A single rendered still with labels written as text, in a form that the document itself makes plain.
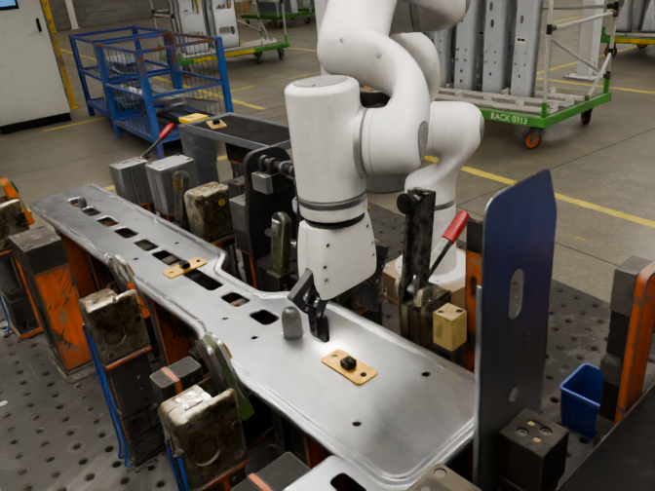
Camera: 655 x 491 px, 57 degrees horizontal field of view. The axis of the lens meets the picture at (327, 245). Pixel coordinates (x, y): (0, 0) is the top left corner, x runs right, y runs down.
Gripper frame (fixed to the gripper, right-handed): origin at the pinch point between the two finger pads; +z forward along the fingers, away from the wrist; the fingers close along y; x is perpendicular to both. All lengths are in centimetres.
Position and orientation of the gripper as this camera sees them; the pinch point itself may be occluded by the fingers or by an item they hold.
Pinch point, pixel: (345, 317)
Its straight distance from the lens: 81.9
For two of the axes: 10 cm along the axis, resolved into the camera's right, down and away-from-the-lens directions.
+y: -7.4, 3.7, -5.6
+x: 6.6, 2.8, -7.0
